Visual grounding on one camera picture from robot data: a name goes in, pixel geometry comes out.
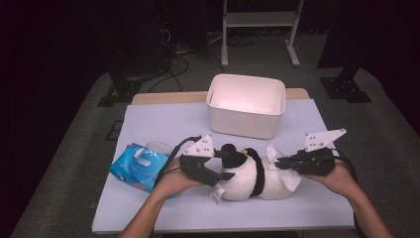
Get panda plush toy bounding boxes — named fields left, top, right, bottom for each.
left=211, top=143, right=302, bottom=203

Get hand-held gripper cable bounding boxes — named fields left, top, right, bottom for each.
left=330, top=148, right=362, bottom=238
left=154, top=135, right=203, bottom=186

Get left hand-held gripper cable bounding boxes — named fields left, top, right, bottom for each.
left=154, top=135, right=203, bottom=186

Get white metal stand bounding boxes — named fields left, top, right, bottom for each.
left=220, top=0, right=305, bottom=68

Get blue wet wipes packet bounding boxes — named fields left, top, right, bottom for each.
left=108, top=141, right=181, bottom=194

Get black stand base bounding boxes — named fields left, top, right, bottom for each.
left=319, top=65, right=373, bottom=104
left=97, top=70, right=144, bottom=108

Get right hand-held gripper cable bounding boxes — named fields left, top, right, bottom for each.
left=330, top=148, right=362, bottom=238

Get white plastic storage bin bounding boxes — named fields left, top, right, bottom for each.
left=205, top=73, right=287, bottom=141

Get person's right hand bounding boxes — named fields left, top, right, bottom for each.
left=301, top=158, right=360, bottom=199

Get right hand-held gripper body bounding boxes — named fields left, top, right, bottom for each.
left=290, top=128, right=347, bottom=177

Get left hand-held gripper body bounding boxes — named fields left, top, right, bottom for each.
left=178, top=133, right=223, bottom=187

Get person's left hand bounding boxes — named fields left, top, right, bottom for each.
left=152, top=158, right=199, bottom=199

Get black floor cables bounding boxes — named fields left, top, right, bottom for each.
left=147, top=19, right=226, bottom=93

